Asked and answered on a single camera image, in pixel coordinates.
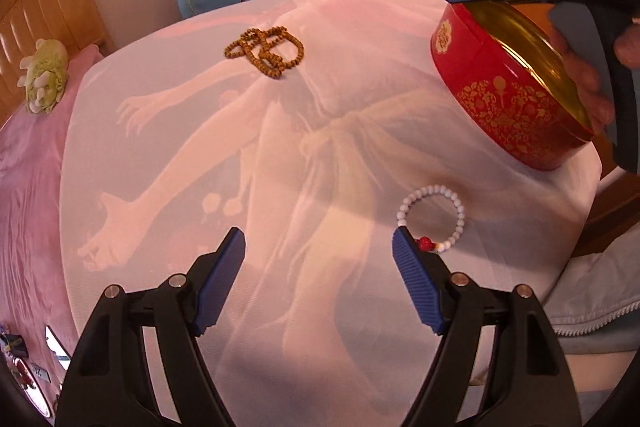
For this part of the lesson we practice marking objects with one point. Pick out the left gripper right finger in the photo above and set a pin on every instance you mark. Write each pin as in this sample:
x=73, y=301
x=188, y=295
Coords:
x=528, y=382

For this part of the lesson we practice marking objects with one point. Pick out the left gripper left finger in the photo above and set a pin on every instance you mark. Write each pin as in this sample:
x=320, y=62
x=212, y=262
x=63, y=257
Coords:
x=108, y=382

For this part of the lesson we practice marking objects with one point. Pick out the person's right hand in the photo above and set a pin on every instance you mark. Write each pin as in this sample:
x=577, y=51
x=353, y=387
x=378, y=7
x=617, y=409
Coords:
x=599, y=110

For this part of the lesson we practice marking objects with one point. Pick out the red gold round tin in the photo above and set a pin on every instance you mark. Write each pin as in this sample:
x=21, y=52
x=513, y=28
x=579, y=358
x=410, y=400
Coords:
x=503, y=71

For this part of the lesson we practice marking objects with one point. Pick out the grey jacket sleeve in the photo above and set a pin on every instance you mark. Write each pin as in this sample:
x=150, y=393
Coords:
x=594, y=309

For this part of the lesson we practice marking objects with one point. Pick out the pink bed sheet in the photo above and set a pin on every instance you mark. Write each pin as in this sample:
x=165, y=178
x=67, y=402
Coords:
x=33, y=289

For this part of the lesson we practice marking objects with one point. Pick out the white printed tablecloth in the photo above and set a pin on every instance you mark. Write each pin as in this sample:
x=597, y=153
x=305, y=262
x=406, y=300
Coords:
x=304, y=123

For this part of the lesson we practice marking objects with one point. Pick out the green cabbage plush toy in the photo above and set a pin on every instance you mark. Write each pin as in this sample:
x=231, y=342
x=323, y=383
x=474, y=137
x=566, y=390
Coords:
x=45, y=76

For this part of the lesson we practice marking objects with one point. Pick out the wooden bed headboard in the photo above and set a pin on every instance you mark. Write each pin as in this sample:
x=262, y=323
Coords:
x=76, y=23

